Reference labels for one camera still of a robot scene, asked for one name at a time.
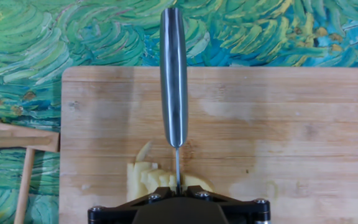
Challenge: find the steel kitchen knife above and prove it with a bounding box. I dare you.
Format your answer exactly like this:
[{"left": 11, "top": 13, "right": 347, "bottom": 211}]
[{"left": 159, "top": 7, "right": 188, "bottom": 194}]

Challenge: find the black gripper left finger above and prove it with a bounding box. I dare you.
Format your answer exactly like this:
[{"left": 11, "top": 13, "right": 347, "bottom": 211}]
[{"left": 87, "top": 185, "right": 177, "bottom": 224}]

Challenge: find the thin potato slice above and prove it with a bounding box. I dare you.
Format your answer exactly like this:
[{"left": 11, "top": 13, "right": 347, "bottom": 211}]
[{"left": 135, "top": 141, "right": 153, "bottom": 162}]

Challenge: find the painted landscape tablecloth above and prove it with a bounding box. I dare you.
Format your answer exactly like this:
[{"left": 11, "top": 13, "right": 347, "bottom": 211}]
[{"left": 0, "top": 0, "right": 358, "bottom": 224}]

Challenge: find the wooden peg rack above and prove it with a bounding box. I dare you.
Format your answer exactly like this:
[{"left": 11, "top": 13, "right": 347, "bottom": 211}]
[{"left": 0, "top": 120, "right": 60, "bottom": 224}]

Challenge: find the bamboo cutting board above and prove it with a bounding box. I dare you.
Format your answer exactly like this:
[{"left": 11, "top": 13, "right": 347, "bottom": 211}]
[{"left": 59, "top": 65, "right": 358, "bottom": 224}]

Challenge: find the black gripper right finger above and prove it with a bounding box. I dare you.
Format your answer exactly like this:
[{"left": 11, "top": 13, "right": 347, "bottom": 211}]
[{"left": 180, "top": 185, "right": 272, "bottom": 224}]

